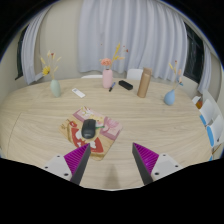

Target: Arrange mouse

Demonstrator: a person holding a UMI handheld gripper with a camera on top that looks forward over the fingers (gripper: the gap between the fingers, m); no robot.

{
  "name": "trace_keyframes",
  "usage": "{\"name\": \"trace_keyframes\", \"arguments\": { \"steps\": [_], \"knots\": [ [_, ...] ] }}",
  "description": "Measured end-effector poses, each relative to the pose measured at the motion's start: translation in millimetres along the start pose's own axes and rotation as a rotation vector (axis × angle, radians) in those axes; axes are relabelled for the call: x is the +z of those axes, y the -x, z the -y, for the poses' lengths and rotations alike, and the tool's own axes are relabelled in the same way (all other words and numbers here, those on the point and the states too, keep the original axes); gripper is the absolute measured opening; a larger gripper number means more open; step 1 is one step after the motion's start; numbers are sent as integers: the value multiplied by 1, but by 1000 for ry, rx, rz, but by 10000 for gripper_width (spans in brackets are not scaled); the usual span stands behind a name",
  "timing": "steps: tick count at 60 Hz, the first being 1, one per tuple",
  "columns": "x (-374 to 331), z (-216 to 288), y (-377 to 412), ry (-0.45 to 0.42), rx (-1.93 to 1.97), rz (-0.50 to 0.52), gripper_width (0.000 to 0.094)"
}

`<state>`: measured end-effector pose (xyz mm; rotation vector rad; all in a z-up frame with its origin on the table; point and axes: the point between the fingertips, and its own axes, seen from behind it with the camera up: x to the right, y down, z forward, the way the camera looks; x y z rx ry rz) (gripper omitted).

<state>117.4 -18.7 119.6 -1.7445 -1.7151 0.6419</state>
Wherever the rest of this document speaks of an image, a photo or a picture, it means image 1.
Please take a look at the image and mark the small black box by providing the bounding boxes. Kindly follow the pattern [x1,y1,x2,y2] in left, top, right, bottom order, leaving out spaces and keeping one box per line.
[118,79,134,91]

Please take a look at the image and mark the black computer mouse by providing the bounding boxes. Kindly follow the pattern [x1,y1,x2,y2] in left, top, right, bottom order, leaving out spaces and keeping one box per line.
[81,118,98,140]

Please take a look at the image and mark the golden drink bottle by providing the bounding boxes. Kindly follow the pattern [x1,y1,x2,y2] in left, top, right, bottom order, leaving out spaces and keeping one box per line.
[136,67,153,99]

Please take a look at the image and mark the blue vase with dried flowers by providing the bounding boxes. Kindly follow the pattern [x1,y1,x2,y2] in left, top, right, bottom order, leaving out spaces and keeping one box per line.
[163,60,184,107]

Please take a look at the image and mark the dark framed window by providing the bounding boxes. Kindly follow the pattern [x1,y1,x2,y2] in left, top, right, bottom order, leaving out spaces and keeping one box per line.
[14,28,28,80]
[183,21,205,84]

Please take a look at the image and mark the pink vase with dried flowers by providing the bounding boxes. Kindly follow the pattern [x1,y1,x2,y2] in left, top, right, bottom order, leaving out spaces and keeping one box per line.
[99,42,129,90]

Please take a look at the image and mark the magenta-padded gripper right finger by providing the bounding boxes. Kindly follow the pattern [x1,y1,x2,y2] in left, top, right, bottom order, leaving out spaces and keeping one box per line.
[131,142,183,186]

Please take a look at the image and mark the black marker pen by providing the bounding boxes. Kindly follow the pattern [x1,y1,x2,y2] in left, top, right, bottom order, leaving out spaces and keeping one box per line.
[108,81,117,93]

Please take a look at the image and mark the wide white curtain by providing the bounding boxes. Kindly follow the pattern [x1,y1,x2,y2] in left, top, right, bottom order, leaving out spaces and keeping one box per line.
[77,0,189,83]

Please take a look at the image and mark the green vase with dried flowers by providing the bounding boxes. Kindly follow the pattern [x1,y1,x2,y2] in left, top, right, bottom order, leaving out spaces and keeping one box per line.
[39,49,63,99]

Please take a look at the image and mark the blue and white chairs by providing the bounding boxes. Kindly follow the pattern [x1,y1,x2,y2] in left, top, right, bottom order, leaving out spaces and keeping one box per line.
[191,94,224,162]

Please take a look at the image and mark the small white remote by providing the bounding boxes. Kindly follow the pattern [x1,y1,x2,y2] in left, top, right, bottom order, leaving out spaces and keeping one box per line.
[71,87,87,99]

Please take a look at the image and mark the white chair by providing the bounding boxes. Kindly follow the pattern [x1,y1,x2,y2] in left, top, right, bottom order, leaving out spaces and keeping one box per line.
[80,74,104,80]
[126,68,144,81]

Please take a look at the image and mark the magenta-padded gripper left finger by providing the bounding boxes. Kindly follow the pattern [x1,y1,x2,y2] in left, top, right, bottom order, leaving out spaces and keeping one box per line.
[42,142,92,186]

